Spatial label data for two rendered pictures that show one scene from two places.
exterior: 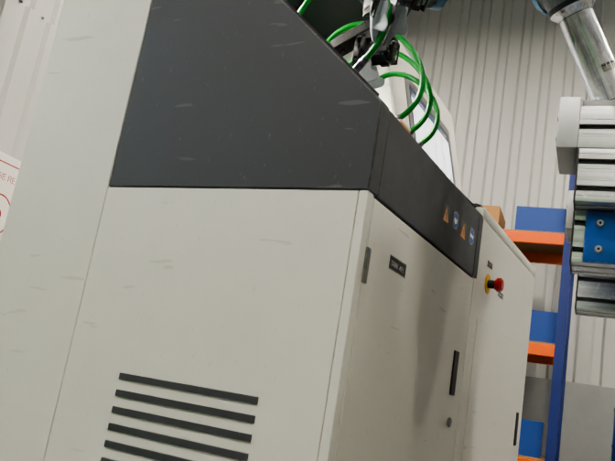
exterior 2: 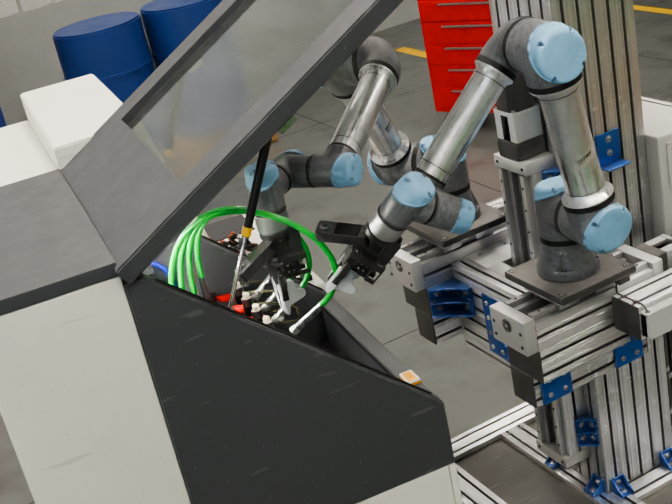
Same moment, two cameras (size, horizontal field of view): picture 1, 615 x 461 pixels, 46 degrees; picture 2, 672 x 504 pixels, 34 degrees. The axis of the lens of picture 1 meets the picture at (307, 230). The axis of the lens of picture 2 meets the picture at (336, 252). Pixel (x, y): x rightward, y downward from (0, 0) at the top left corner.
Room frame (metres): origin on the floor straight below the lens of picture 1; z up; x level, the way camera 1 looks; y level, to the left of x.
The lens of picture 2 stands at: (-0.15, 1.50, 2.24)
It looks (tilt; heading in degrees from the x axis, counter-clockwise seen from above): 24 degrees down; 314
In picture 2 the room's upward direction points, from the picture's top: 12 degrees counter-clockwise
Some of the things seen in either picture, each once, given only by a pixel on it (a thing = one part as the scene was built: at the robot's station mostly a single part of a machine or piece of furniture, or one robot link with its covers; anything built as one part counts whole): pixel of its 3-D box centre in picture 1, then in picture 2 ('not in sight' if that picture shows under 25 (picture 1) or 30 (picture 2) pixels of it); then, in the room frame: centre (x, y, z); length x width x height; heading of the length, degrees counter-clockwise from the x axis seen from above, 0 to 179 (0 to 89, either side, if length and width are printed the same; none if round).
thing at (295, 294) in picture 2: (366, 77); (293, 296); (1.51, -0.07, 1.16); 0.06 x 0.03 x 0.09; 60
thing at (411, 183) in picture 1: (428, 206); (377, 371); (1.45, -0.24, 0.87); 0.62 x 0.04 x 0.16; 150
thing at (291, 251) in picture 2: (377, 37); (283, 252); (1.52, -0.09, 1.27); 0.09 x 0.08 x 0.12; 60
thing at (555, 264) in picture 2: not in sight; (566, 249); (1.09, -0.58, 1.09); 0.15 x 0.15 x 0.10
